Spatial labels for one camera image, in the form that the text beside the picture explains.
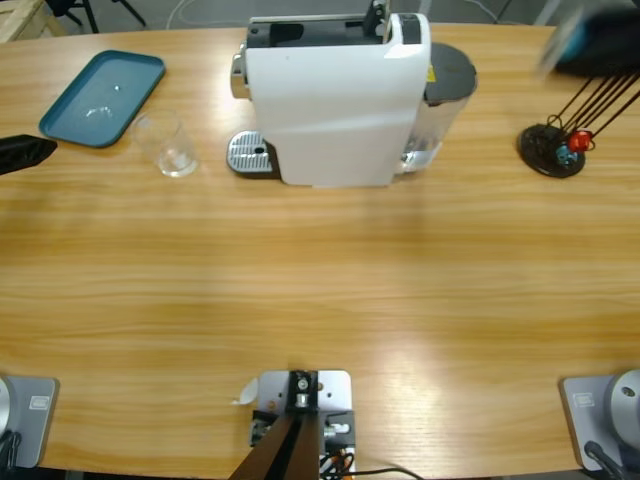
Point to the black stand legs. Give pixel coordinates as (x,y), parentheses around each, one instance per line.
(90,12)

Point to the clear water tank black lid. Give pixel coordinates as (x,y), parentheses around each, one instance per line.
(447,70)

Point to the red coffee capsule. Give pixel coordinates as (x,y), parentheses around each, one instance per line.
(581,141)

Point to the blue coffee capsule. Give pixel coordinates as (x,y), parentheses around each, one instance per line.
(566,155)
(575,37)

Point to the light wooden crate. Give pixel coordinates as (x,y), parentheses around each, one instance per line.
(22,20)

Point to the dark camera post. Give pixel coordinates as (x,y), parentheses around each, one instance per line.
(285,450)

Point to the teal plastic tray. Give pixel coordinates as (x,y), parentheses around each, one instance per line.
(105,90)

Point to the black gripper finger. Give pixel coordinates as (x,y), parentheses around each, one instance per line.
(22,152)
(617,22)
(610,65)

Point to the clear glass cup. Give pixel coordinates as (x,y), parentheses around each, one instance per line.
(167,145)

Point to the white capsule coffee machine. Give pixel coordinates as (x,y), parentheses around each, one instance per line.
(335,110)

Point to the white tape tab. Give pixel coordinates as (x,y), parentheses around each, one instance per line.
(247,392)

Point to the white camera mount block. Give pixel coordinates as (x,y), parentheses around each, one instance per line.
(335,390)

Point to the black capsule holder with rods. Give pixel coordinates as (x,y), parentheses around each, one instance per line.
(537,145)

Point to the grey metal leg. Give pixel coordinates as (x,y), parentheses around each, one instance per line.
(546,9)

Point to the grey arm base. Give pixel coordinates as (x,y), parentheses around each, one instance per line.
(32,420)
(595,415)

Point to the silver grille drip tray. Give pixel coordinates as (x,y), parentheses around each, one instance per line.
(247,152)

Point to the silver coffee machine lever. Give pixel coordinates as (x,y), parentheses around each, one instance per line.
(376,17)

